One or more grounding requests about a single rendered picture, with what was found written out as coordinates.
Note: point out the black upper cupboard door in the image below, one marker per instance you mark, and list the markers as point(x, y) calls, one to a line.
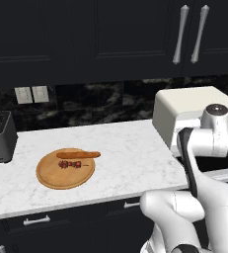
point(128, 33)
point(220, 33)
point(26, 36)

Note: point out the round wooden cutting board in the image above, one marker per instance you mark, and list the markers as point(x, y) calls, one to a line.
point(53, 176)

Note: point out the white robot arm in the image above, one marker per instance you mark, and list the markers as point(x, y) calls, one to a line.
point(217, 204)

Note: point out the black toaster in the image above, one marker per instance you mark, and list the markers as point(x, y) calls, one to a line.
point(0, 138)

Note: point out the red kebab skewer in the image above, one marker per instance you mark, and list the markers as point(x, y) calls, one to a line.
point(69, 164)

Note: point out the brown baguette bread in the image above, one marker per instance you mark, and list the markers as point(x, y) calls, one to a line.
point(77, 154)

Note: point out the white wall outlet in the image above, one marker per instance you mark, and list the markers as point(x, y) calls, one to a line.
point(40, 94)
point(23, 95)

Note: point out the black drawer front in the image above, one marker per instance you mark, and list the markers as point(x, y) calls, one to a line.
point(115, 207)
point(69, 215)

